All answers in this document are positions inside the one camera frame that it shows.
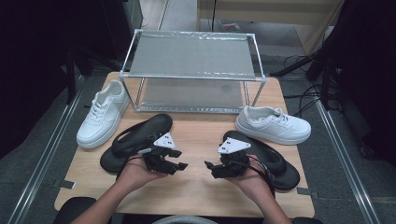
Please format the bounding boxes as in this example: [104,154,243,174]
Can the black pole stand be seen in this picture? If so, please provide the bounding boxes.
[64,46,94,105]

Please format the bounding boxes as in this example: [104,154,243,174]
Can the red and white paper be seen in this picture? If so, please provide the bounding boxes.
[221,21,241,32]

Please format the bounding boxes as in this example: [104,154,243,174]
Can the black slipper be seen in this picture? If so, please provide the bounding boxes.
[99,113,174,175]
[222,130,302,191]

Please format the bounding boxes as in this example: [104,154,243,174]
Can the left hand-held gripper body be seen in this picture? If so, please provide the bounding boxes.
[136,132,177,175]

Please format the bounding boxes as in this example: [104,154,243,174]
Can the metal shoe rack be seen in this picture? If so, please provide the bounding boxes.
[118,28,268,115]

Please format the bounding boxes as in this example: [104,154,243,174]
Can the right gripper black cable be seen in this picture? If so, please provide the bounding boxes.
[246,155,276,197]

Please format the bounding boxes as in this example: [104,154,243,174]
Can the white sneaker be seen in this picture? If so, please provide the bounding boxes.
[234,105,312,146]
[76,79,132,149]

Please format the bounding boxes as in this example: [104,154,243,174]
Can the black curtain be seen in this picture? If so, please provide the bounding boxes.
[323,0,396,167]
[0,0,138,160]

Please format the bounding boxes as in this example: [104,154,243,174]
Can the person's right hand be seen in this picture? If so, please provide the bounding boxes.
[225,162,275,200]

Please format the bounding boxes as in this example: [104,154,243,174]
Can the person's leg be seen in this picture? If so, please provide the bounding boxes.
[292,217,325,224]
[52,196,97,224]

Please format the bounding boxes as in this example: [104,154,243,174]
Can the metal floor rail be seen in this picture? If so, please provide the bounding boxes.
[314,99,382,224]
[7,73,87,224]

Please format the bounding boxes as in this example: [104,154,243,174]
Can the black floor cables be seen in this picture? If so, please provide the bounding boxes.
[283,54,342,118]

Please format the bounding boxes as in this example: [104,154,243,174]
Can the person's right leg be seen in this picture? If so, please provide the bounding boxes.
[292,217,325,224]

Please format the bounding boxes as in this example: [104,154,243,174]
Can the person's left leg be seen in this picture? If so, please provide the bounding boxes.
[52,196,97,224]

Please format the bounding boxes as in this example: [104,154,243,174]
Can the thin black hanging cable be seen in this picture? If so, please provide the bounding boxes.
[211,0,218,32]

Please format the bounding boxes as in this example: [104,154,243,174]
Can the black tripod stand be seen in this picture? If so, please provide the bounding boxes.
[269,43,335,110]

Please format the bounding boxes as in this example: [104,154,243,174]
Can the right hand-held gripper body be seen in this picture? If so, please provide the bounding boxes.
[217,136,252,179]

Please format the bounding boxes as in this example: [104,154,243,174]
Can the person's grey shirt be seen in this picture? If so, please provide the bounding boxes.
[152,215,219,224]

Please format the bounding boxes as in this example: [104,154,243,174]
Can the person's left hand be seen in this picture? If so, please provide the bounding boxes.
[116,153,169,192]

